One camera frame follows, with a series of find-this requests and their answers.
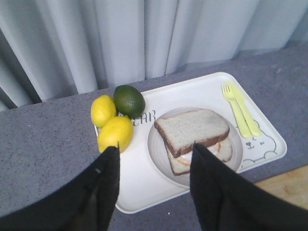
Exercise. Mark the white bear tray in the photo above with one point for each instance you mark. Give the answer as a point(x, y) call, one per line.
point(142, 185)

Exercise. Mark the wooden cutting board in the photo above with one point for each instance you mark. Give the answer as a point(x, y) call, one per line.
point(291, 186)

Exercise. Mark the white round plate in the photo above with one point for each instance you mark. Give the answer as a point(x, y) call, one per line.
point(158, 153)

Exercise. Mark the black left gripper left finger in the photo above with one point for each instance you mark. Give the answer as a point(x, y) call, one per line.
point(84, 204)

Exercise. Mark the green lime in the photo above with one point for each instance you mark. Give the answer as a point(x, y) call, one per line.
point(129, 101)

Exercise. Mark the bread slice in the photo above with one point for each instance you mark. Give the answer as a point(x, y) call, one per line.
point(181, 131)
point(224, 155)

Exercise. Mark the yellow-green plastic knife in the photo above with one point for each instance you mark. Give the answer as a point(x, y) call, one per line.
point(239, 97)

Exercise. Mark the fried egg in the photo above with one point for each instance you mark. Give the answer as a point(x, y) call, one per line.
point(187, 158)

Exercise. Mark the yellow-green plastic fork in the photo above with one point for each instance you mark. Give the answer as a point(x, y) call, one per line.
point(241, 123)

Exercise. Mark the grey curtain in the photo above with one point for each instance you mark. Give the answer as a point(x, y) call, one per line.
point(51, 49)

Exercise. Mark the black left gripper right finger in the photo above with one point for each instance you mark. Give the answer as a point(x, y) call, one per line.
point(225, 201)

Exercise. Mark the yellow lemon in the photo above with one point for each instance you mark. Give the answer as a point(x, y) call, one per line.
point(117, 132)
point(103, 109)

